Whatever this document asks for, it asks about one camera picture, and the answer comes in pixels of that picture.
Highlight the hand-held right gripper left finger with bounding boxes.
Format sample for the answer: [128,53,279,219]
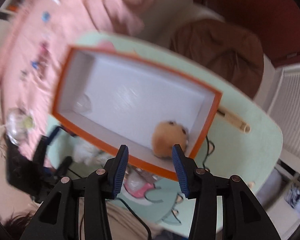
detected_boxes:
[19,144,129,240]

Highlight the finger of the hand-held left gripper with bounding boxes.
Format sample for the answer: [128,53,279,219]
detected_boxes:
[53,156,73,180]
[32,124,76,170]

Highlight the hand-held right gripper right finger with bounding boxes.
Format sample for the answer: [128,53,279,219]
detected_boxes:
[172,144,282,240]

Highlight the orange hamster plush toy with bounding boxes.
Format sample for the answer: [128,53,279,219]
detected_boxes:
[151,120,190,159]

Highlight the orange cardboard box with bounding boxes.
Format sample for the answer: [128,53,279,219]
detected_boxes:
[52,45,223,182]

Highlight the green cartoon print desktop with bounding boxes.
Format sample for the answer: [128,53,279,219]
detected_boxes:
[47,31,284,240]

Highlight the pink and white item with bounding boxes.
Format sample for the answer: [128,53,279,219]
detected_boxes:
[123,170,161,198]

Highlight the white fluffy item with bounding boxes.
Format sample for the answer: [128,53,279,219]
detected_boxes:
[71,136,108,167]

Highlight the clear plastic bag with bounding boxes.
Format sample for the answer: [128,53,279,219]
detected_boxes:
[6,107,38,146]

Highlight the beige cloth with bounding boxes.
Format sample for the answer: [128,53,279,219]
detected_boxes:
[77,197,163,240]

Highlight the clear plastic wrapper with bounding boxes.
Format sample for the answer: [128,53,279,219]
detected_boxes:
[75,94,93,113]

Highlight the striped cloth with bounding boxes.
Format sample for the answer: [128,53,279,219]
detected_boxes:
[285,182,300,209]

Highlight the white louvred panel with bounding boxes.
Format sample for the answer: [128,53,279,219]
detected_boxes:
[266,66,300,161]

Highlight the pink blanket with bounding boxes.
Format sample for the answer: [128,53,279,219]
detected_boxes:
[0,0,146,155]

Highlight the dark red wardrobe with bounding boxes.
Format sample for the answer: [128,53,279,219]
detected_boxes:
[194,0,300,67]

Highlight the black cable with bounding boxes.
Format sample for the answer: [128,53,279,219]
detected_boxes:
[202,135,216,172]
[117,197,153,240]

